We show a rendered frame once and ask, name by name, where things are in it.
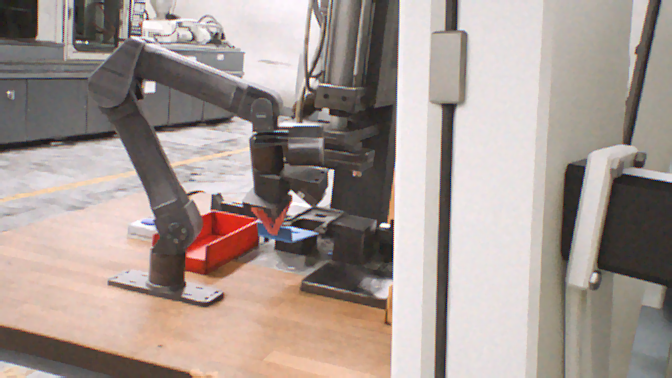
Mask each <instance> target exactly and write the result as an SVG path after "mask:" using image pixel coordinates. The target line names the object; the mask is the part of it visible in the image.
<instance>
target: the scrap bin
mask: <svg viewBox="0 0 672 378"><path fill-rule="evenodd" d="M201 217H202V220H203V227H202V230H201V232H200V233H199V235H198V236H197V237H196V239H195V240H194V241H193V242H192V244H191V245H190V246H188V247H186V248H185V249H186V250H187V256H186V270H185V271H187V272H192V273H196V274H200V275H207V274H209V273H210V272H213V271H215V270H217V269H219V268H220V267H222V265H224V264H226V263H227V262H229V261H231V260H233V259H234V258H236V257H238V256H240V255H242V254H243V253H245V252H247V251H249V250H250V249H252V248H255V247H257V246H259V242H260V236H258V227H257V222H258V221H259V222H261V220H259V219H254V217H252V218H248V216H243V215H238V214H233V213H228V212H223V211H218V210H211V211H209V212H205V213H203V214H201ZM159 238H160V237H159V234H158V232H157V233H154V234H153V239H152V246H154V245H155V244H156V242H157V241H158V240H159Z"/></svg>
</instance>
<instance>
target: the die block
mask: <svg viewBox="0 0 672 378"><path fill-rule="evenodd" d="M318 227H320V226H319V225H314V224H309V223H303V222H299V223H297V226H296V227H294V228H296V229H301V230H305V231H311V232H314V231H315V229H316V228H318ZM376 227H377V225H376V226H375V227H373V228H372V229H371V230H370V231H368V232H367V233H365V234H360V233H355V232H349V231H344V230H339V229H334V228H332V230H331V233H329V234H330V235H335V237H334V246H333V254H332V260H333V261H338V262H343V263H347V264H352V265H357V266H361V265H362V264H364V263H366V262H367V261H368V260H369V259H370V258H371V257H372V256H373V251H374V243H375V232H376ZM317 238H318V235H317V236H314V237H311V238H308V239H304V240H300V241H297V242H294V243H287V242H283V241H278V240H275V246H274V250H279V251H283V252H288V253H293V254H298V255H302V254H303V253H304V252H306V251H308V250H310V249H311V248H313V247H314V246H316V245H317Z"/></svg>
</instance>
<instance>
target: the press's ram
mask: <svg viewBox="0 0 672 378"><path fill-rule="evenodd" d="M329 115H330V116H331V120H330V123H329V124H325V125H323V127H324V144H325V146H324V157H325V160H324V166H313V167H318V168H322V170H327V171H328V172H329V170H335V171H337V170H339V169H343V170H349V171H353V172H352V174H353V176H354V177H355V178H359V177H360V176H361V172H362V171H363V170H365V169H368V168H370V167H372V166H373V165H374V156H375V149H369V148H362V147H361V146H362V142H358V141H360V140H363V139H365V138H369V137H372V136H375V135H378V134H379V127H380V124H379V123H371V122H363V121H356V120H351V119H348V118H349V117H350V116H347V115H348V113H347V112H345V111H338V110H332V109H329Z"/></svg>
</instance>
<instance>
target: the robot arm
mask: <svg viewBox="0 0 672 378"><path fill-rule="evenodd" d="M144 79H147V80H150V81H154V82H158V83H160V84H161V85H164V86H166V87H169V88H172V89H174V90H177V91H180V92H183V93H185V94H188V95H191V96H193V97H196V98H198V99H201V100H204V101H206V102H209V103H211V104H215V105H217V106H219V107H221V108H223V109H225V110H227V112H230V113H232V114H235V115H237V116H236V117H237V118H239V119H242V120H245V121H247V122H250V123H251V127H252V131H253V132H256V133H255V134H254V135H251V136H250V137H249V139H248V145H249V154H250V164H252V174H253V183H254V187H253V188H252V189H251V190H249V191H248V193H247V194H246V195H245V196H244V197H243V199H242V200H241V203H242V207H243V208H247V209H252V211H253V212H254V213H255V214H256V215H257V216H258V217H259V219H260V220H261V221H262V223H263V224H264V226H265V227H266V229H267V230H268V232H269V233H270V234H272V235H277V233H278V231H279V228H280V226H281V225H282V223H283V221H284V218H285V216H286V214H287V212H288V209H289V207H290V205H291V203H292V201H293V198H292V194H288V193H289V192H290V190H291V191H292V192H293V193H295V194H296V195H297V196H298V197H299V198H301V199H302V200H303V201H304V202H307V203H308V204H309V205H310V206H314V205H315V206H317V205H318V204H319V203H320V202H321V201H322V200H323V198H324V197H325V196H326V194H327V192H326V190H327V188H328V187H329V178H328V171H327V170H322V169H317V168H312V167H307V166H324V160H325V157H324V146H325V144H324V127H323V125H322V124H320V123H301V124H295V123H278V117H279V116H280V115H281V113H282V111H283V100H282V97H281V96H280V94H279V93H278V92H276V91H275V90H273V89H270V88H268V87H265V86H263V85H260V84H257V83H254V82H252V83H251V82H249V81H246V80H243V79H241V78H238V77H234V76H231V75H228V74H226V73H223V72H220V71H219V70H217V69H214V68H212V67H209V66H207V65H204V64H201V63H199V62H196V61H194V60H191V59H189V58H185V57H182V56H180V55H177V54H175V53H173V52H170V51H168V50H166V49H165V48H164V47H162V46H158V45H156V41H154V40H152V39H149V38H140V39H138V38H129V39H126V40H125V41H124V42H123V43H122V44H121V45H120V46H119V47H118V48H117V49H116V50H115V51H114V52H113V53H112V54H111V55H110V56H109V57H107V58H106V59H105V60H104V61H103V62H102V63H101V64H100V65H99V66H98V67H97V69H96V70H95V71H94V72H93V73H92V74H91V76H90V77H89V79H88V82H87V92H88V95H89V97H90V98H91V101H92V102H93V103H95V104H96V106H97V108H98V109H99V110H100V112H101V114H102V115H103V114H106V117H107V119H108V121H109V123H110V124H111V126H112V128H113V129H114V131H115V132H116V134H117V136H119V138H120V140H121V142H122V144H123V146H124V148H125V150H126V152H127V154H128V156H129V159H130V161H131V163H132V165H133V167H134V170H135V172H136V174H137V177H138V179H139V181H141V183H142V185H143V187H144V190H145V192H146V194H147V197H148V199H149V204H150V207H151V210H152V213H153V215H154V217H155V218H154V219H153V220H152V221H153V223H154V225H155V228H156V230H157V232H158V234H159V237H160V238H159V240H158V241H157V242H156V244H155V245H154V246H151V249H150V265H149V273H145V272H140V271H136V270H131V269H128V270H125V271H122V272H119V273H117V274H115V275H113V276H110V277H108V281H107V285H108V286H111V287H116V288H120V289H125V290H129V291H133V292H137V293H142V294H146V295H150V296H155V297H159V298H163V299H167V300H172V301H176V302H180V303H185V304H189V305H193V306H197V307H202V308H208V307H210V305H211V304H213V303H214V302H216V301H218V300H220V299H221V298H223V297H224V290H221V289H217V288H212V287H207V286H203V285H199V284H194V283H190V282H187V280H186V279H185V270H186V256H187V250H186V249H185V248H186V247H188V246H190V245H191V244H192V242H193V241H194V240H195V239H196V237H197V236H198V235H199V233H200V232H201V230H202V227H203V220H202V217H201V214H200V212H199V209H198V207H197V205H196V203H195V201H194V199H189V197H188V195H187V193H186V191H185V189H184V188H183V186H182V185H181V184H180V182H179V180H178V178H177V176H176V174H175V172H174V170H173V168H172V164H170V162H169V160H168V158H167V156H166V154H165V151H164V149H163V147H162V145H161V143H160V141H159V138H158V136H157V134H156V132H155V130H154V127H153V125H152V121H151V119H150V115H149V111H148V109H147V108H146V106H145V104H144V102H143V100H142V99H144V98H146V96H145V94H144V92H143V90H142V85H143V82H144ZM274 131H288V132H274ZM283 145H285V157H286V158H285V157H283ZM272 219H276V221H275V225H274V224H273V221H272ZM270 224H273V225H274V228H272V227H271V225H270Z"/></svg>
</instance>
